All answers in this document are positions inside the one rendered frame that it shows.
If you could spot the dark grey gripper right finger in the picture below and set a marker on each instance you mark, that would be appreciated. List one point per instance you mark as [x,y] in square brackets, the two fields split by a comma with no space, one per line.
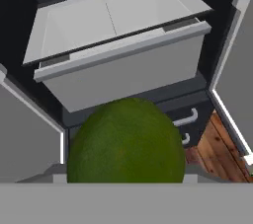
[194,174]

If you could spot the black fridge body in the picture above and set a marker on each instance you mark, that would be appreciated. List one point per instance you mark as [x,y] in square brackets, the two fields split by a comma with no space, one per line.
[15,20]

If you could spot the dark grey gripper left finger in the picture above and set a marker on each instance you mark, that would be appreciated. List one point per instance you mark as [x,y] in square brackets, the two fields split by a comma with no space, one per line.
[56,174]

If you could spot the grey fridge door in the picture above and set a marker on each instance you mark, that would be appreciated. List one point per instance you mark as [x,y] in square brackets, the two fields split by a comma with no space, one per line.
[238,80]
[26,142]

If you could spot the white fridge drawer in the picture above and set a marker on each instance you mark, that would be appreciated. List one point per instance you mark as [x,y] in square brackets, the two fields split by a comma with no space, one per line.
[131,73]

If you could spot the white fridge shelf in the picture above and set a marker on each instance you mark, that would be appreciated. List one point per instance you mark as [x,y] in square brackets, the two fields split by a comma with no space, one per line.
[99,17]

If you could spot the green lime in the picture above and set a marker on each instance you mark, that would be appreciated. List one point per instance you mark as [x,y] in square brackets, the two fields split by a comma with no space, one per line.
[126,142]

